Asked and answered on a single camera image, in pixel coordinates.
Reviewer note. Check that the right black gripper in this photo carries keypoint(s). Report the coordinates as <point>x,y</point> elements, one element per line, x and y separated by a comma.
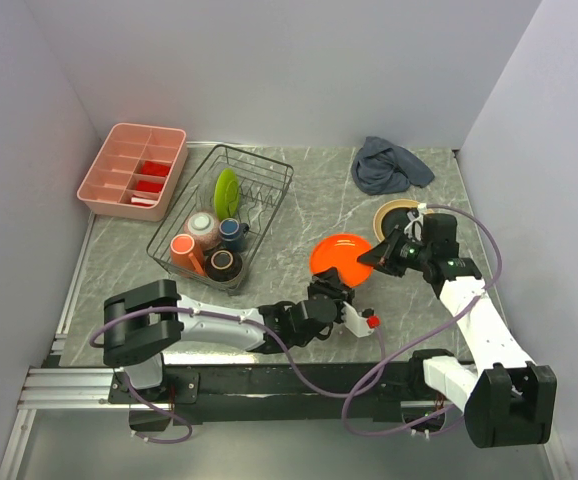
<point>383,256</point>

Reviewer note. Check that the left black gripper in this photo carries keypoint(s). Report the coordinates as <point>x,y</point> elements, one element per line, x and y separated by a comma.
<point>328,282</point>

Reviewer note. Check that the orange plate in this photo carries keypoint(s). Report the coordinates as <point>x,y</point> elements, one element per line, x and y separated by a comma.
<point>341,251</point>

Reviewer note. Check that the black plate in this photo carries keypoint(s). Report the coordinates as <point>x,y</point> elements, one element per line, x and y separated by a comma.
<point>397,219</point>

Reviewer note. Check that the yellow plate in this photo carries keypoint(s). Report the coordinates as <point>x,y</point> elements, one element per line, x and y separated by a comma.
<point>380,217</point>

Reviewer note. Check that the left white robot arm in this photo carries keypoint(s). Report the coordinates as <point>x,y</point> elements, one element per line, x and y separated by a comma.
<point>139,324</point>

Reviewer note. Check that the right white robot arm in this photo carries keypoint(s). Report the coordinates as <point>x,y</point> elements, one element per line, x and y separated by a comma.
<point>506,398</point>

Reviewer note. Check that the grey-blue crumpled cloth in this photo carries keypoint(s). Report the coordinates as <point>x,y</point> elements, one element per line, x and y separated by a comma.
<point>381,167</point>

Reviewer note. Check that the black glazed bowl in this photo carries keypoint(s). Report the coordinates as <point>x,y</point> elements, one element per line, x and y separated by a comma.
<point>224,269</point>

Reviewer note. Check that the blue ceramic mug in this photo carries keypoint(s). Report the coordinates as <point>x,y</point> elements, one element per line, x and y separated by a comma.
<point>233,234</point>

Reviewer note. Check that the green plate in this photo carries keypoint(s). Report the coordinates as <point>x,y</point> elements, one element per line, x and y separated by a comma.
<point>226,194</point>

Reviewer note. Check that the red patterned white bowl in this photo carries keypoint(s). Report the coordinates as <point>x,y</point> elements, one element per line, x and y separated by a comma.
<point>203,226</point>

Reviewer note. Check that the orange ceramic mug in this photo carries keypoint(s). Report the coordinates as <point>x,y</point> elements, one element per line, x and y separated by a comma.
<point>187,254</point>

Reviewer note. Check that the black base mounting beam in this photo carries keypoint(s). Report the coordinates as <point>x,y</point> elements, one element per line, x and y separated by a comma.
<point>270,392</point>

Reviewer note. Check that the red white item in tray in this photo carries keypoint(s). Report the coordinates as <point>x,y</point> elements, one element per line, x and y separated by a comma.
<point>142,201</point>

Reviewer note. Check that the pink plastic divided organizer tray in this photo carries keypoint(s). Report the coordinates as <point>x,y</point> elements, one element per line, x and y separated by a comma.
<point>108,184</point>

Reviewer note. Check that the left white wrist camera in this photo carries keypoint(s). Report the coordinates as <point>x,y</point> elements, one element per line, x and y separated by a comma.
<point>359,324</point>

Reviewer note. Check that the black wire dish rack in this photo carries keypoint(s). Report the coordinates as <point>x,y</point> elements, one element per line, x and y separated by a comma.
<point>263,184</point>

